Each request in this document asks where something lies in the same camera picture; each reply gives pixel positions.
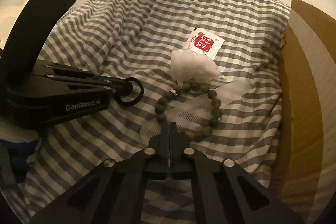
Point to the blue white cloth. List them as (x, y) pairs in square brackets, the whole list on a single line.
[(15, 150)]

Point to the grey white checked blanket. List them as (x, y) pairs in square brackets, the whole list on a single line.
[(105, 43)]

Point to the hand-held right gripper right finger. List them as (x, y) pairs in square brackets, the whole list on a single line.
[(176, 150)]

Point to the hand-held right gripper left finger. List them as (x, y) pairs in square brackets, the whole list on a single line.
[(165, 145)]

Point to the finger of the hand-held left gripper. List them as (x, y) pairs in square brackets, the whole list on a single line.
[(78, 73), (115, 87)]

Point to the white plush toy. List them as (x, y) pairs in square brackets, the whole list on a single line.
[(194, 66)]

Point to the brown cardboard box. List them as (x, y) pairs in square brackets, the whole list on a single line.
[(302, 82)]

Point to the red white sachet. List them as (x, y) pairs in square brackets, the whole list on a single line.
[(203, 41)]

